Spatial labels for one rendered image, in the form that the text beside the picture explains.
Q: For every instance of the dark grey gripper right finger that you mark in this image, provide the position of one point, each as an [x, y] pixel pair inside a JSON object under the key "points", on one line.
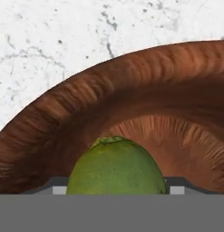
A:
{"points": [[178, 185]]}

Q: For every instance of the green lime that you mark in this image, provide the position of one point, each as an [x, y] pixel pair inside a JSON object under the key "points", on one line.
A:
{"points": [[116, 169]]}

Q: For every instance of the brown wooden bowl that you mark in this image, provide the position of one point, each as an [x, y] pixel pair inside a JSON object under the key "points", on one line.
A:
{"points": [[86, 99]]}

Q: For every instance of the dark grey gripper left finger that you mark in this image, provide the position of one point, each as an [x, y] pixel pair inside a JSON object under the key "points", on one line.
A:
{"points": [[57, 185]]}

